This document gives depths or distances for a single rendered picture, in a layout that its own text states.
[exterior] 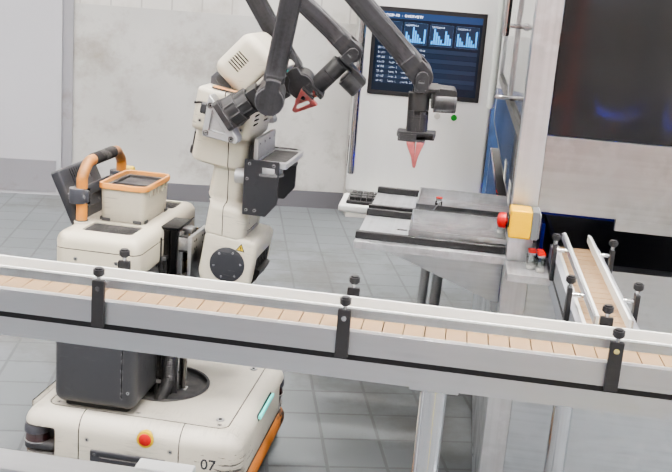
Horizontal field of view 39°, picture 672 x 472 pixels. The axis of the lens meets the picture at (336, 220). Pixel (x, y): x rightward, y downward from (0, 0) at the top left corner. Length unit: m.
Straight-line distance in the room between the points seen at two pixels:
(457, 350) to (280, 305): 0.33
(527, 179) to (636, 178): 0.27
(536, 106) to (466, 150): 1.07
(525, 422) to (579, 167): 0.71
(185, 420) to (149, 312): 1.09
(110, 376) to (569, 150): 1.42
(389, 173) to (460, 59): 0.48
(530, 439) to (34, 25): 4.84
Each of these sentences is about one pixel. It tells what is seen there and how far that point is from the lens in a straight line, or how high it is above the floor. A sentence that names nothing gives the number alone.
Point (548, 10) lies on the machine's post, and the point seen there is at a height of 1.52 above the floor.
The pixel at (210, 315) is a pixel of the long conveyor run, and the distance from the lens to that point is 1.77.
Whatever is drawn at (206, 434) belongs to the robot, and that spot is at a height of 0.27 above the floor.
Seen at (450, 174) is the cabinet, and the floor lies 0.90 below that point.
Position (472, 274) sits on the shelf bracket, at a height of 0.80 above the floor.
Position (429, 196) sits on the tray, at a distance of 3.16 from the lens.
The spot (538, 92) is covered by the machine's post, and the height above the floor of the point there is 1.32.
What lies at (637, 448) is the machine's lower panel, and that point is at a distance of 2.74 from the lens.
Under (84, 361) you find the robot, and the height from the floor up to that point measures 0.43.
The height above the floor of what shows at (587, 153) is 1.18.
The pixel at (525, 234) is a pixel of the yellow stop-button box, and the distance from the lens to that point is 2.42.
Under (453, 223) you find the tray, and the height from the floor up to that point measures 0.88.
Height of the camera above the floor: 1.53
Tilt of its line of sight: 14 degrees down
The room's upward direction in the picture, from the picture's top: 5 degrees clockwise
